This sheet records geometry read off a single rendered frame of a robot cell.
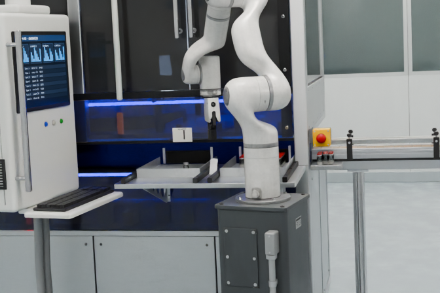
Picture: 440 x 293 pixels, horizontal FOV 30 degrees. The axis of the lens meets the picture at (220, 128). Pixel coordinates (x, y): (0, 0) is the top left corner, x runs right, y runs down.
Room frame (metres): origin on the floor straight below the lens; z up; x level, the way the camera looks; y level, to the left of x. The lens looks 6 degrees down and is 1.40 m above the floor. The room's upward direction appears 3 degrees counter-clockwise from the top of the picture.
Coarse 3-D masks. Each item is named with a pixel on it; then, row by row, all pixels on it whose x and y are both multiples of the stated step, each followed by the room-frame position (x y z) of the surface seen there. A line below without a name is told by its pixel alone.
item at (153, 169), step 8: (144, 168) 3.34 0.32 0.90; (152, 168) 3.45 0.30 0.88; (160, 168) 3.46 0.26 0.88; (168, 168) 3.45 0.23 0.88; (176, 168) 3.44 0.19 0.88; (184, 168) 3.22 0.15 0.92; (192, 168) 3.21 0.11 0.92; (200, 168) 3.21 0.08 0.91; (144, 176) 3.24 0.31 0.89; (152, 176) 3.24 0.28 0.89; (160, 176) 3.23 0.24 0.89; (168, 176) 3.23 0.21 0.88; (176, 176) 3.22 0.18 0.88; (184, 176) 3.21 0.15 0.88; (192, 176) 3.21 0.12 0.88
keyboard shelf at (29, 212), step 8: (120, 192) 3.36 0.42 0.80; (96, 200) 3.20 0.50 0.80; (104, 200) 3.22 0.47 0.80; (112, 200) 3.28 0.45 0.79; (32, 208) 3.13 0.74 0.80; (80, 208) 3.05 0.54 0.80; (88, 208) 3.09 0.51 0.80; (32, 216) 3.01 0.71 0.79; (40, 216) 3.00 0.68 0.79; (48, 216) 2.99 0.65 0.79; (56, 216) 2.98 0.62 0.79; (64, 216) 2.97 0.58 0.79; (72, 216) 2.97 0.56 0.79
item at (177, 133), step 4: (172, 128) 3.49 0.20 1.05; (176, 128) 3.48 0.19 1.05; (180, 128) 3.48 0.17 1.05; (184, 128) 3.48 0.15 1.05; (188, 128) 3.47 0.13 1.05; (176, 132) 3.48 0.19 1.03; (180, 132) 3.48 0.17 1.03; (188, 132) 3.47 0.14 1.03; (176, 136) 3.48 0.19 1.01; (180, 136) 3.48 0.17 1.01; (188, 136) 3.47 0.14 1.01; (176, 140) 3.48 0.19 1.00; (180, 140) 3.48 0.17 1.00; (184, 140) 3.48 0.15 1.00; (188, 140) 3.47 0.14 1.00
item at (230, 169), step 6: (234, 156) 3.49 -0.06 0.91; (294, 156) 3.43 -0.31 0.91; (228, 162) 3.34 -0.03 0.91; (234, 162) 3.48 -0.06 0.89; (288, 162) 3.25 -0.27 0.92; (222, 168) 3.18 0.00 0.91; (228, 168) 3.18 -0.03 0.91; (234, 168) 3.17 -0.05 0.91; (240, 168) 3.17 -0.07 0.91; (282, 168) 3.13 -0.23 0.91; (288, 168) 3.21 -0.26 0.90; (222, 174) 3.18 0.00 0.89; (228, 174) 3.18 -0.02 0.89; (234, 174) 3.17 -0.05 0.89; (240, 174) 3.17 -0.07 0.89; (282, 174) 3.13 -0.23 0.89
